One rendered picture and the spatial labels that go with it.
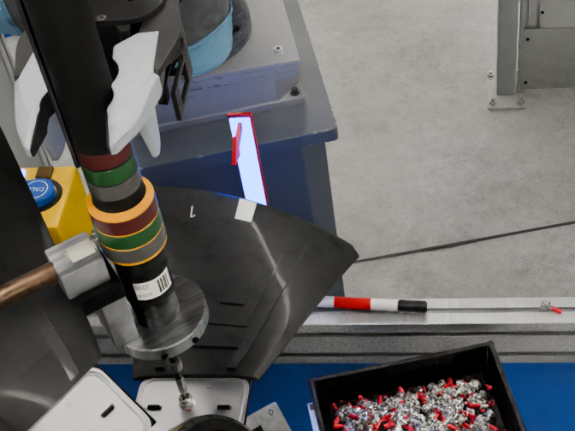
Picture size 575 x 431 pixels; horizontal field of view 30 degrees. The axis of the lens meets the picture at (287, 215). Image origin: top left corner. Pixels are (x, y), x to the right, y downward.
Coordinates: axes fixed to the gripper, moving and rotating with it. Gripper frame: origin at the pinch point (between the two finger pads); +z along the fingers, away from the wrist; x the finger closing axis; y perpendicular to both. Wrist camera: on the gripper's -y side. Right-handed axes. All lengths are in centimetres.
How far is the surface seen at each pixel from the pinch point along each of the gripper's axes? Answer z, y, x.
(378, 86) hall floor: -189, 149, -3
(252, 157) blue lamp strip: -37, 37, -1
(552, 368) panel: -39, 76, -33
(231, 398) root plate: -4.1, 32.0, -3.4
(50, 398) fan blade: 2.6, 22.4, 7.0
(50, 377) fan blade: 1.6, 21.3, 6.9
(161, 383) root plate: -5.7, 32.1, 2.6
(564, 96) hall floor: -182, 149, -53
